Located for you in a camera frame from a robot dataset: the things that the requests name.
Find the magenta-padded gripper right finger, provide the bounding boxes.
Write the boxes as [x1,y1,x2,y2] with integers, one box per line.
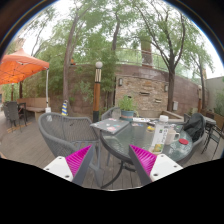
[128,143,184,187]

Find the clear drink bottle white cap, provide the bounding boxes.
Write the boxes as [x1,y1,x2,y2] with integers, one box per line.
[148,114,170,155]

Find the black metal patio chair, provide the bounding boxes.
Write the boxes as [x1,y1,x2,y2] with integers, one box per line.
[201,116,224,154]

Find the grey laptop with stickers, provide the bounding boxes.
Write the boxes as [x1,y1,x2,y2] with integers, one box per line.
[89,117,130,136]

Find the dark patio chair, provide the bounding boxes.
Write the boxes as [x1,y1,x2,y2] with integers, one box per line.
[2,100,28,129]

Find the black backpack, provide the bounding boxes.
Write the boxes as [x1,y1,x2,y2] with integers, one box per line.
[183,113,207,143]

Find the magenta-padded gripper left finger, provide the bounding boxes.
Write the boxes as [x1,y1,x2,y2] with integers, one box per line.
[43,143,96,187]

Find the green plant in blue pot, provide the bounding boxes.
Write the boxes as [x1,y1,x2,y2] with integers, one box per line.
[118,95,138,122]

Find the white booklet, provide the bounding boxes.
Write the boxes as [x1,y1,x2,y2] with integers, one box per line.
[132,117,151,123]

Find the blue yellow striped cone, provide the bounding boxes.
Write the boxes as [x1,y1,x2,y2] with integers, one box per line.
[61,99,69,117]

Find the forked trunk tree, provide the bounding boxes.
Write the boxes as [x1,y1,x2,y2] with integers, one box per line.
[133,1,214,113]

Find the wooden bench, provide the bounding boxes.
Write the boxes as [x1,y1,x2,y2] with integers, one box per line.
[17,97,48,121]

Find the wooden lamp post globe light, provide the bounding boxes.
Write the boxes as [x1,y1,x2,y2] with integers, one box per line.
[197,84,204,113]
[92,60,104,123]

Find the leaning trunk tree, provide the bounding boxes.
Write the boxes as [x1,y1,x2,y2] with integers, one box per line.
[33,1,114,114]

